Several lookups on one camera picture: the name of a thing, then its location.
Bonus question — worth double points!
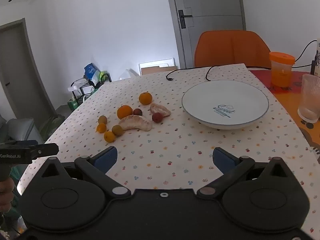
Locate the white printed carton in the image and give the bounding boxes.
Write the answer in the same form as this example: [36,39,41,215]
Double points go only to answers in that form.
[315,38,320,77]

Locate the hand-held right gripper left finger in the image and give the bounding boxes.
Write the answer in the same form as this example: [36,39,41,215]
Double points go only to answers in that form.
[37,146,132,202]

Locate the grey door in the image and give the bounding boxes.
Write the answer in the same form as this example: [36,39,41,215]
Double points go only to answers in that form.
[171,0,247,68]
[0,18,57,120]

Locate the orange lidded cup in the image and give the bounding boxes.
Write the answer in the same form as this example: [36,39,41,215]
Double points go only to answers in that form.
[269,52,296,88]

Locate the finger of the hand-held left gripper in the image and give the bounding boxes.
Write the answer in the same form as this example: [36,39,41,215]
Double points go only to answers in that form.
[31,143,60,160]

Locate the white board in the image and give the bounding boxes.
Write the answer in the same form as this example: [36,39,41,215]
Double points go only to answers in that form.
[138,58,175,75]

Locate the orange printed table cover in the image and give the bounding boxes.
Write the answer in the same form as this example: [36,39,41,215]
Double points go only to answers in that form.
[247,69,320,153]

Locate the person's left hand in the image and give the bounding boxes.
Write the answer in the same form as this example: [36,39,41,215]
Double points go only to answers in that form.
[0,177,15,207]

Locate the orange chair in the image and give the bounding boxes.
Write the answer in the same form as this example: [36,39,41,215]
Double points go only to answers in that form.
[194,30,272,69]

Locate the large pomelo segment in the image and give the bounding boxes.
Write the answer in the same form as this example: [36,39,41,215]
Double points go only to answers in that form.
[118,115,153,132]

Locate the white plate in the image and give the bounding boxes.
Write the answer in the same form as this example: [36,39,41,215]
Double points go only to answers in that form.
[181,80,270,130]

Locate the black cable with plug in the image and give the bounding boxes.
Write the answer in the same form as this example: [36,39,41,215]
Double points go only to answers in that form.
[166,65,273,82]

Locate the pinkish food packet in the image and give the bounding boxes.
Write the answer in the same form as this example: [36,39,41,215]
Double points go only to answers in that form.
[149,103,172,118]

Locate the black door handle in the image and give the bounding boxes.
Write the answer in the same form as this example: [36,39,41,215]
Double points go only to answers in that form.
[178,9,192,29]

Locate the black metal rack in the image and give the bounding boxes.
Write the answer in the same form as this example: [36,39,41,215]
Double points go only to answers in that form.
[68,75,112,105]

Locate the yellow-green round fruit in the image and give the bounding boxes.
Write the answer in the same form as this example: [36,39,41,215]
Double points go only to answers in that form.
[111,124,124,136]

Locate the blue plastic bag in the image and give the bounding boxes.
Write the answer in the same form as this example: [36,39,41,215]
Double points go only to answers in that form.
[84,62,100,85]

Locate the grey cushion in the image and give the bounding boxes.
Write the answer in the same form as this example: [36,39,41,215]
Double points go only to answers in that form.
[5,118,42,143]

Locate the black charger cable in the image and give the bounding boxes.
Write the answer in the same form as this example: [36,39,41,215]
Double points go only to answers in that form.
[294,40,318,68]

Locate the green patterned cloth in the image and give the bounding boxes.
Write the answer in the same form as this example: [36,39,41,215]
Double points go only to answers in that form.
[37,116,67,140]

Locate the cardboard sheet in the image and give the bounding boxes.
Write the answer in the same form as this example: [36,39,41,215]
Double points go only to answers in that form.
[141,66,178,75]

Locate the orange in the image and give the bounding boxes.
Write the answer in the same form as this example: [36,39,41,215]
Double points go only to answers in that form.
[139,92,153,105]
[117,105,133,120]

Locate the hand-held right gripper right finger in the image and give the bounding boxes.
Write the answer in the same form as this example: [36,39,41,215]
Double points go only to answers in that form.
[197,147,294,201]

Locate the ribbed clear glass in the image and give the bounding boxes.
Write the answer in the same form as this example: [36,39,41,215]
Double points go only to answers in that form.
[297,74,320,123]

